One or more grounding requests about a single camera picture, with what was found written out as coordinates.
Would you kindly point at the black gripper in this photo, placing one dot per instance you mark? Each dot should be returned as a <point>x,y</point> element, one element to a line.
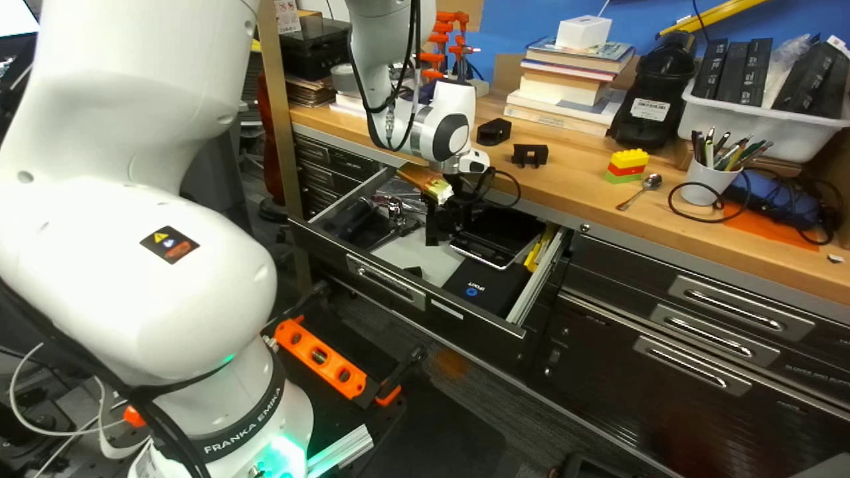
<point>460,195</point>

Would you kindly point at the black bracket part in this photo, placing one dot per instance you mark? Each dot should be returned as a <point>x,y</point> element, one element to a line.
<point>529,154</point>

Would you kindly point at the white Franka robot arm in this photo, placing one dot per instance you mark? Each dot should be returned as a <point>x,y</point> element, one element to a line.
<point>134,266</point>

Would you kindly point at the black pouch with blue logo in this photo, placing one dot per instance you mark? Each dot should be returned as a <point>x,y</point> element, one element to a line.
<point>482,288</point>

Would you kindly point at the stack of books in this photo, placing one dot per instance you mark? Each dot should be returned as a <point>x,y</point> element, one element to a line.
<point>567,88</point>

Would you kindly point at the metal spoon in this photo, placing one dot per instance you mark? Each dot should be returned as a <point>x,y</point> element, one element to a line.
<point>638,191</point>

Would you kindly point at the brown cardboard sheet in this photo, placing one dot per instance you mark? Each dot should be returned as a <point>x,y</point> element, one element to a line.
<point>460,15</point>

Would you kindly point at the black hard case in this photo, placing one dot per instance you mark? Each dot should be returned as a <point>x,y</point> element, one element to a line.
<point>314,49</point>

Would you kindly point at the small white box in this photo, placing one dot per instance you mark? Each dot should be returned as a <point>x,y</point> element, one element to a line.
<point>584,32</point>

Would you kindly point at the black device with white label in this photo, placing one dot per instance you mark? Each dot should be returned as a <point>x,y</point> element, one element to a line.
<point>652,101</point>

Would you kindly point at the white pen cup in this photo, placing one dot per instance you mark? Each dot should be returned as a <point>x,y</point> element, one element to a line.
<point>709,181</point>

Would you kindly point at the orange paper sheet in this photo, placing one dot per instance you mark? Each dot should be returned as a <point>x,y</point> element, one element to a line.
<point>761,230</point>

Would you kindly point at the black grooved block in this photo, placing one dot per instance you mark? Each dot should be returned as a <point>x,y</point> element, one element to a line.
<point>815,81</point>
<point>733,69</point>

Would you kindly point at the white plastic bin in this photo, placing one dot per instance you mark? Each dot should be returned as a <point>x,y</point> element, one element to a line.
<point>761,128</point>

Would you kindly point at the blue handheld tool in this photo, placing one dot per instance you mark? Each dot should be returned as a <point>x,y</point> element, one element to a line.
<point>780,197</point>

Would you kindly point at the yellow spirit level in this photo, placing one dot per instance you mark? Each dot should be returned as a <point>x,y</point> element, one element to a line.
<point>709,16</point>

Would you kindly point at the gold wrist camera bar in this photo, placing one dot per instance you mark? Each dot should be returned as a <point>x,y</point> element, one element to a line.
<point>426,181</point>

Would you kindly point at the brown vertical post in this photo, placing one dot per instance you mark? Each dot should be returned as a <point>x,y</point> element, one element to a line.
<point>281,134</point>

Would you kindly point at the blue foam wall board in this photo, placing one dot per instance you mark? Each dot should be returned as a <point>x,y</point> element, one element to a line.
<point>799,23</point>

